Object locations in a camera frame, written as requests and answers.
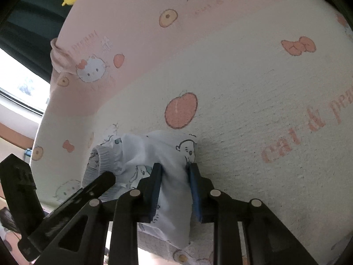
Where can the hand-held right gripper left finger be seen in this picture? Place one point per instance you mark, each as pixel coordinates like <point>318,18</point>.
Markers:
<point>156,190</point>

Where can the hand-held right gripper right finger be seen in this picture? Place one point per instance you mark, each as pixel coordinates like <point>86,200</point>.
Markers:
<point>195,193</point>

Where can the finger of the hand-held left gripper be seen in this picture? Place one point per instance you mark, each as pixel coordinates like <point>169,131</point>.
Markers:
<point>91,189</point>

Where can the white cartoon print pajama garment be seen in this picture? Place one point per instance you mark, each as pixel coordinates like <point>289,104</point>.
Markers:
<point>165,149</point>

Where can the window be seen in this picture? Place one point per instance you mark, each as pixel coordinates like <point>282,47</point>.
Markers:
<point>22,82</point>

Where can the pink cat print blanket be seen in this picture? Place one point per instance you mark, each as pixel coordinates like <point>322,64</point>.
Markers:
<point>248,88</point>

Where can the dark curtain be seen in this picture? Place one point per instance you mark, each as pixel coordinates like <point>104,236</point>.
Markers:
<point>33,19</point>

